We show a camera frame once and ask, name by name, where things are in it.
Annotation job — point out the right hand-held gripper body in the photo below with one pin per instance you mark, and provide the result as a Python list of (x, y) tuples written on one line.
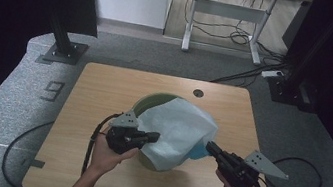
[(237, 174)]

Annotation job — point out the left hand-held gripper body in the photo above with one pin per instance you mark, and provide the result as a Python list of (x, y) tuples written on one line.
[(122, 137)]

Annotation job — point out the white translucent plastic bag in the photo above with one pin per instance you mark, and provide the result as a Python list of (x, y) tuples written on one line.
[(178, 132)]

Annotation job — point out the green bowl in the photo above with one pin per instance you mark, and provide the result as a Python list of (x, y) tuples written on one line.
[(152, 103)]

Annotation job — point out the person's left hand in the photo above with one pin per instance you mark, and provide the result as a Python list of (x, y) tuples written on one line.
[(103, 159)]

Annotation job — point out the white power strip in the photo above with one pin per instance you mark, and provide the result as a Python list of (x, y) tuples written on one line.
[(272, 74)]

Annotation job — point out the black metal stand with base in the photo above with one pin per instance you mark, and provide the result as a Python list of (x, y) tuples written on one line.
[(64, 52)]

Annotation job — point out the tall black metal stand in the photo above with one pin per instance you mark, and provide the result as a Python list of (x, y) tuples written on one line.
[(294, 83)]

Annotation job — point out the white desk with metal legs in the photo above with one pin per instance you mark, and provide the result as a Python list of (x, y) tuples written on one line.
[(231, 11)]

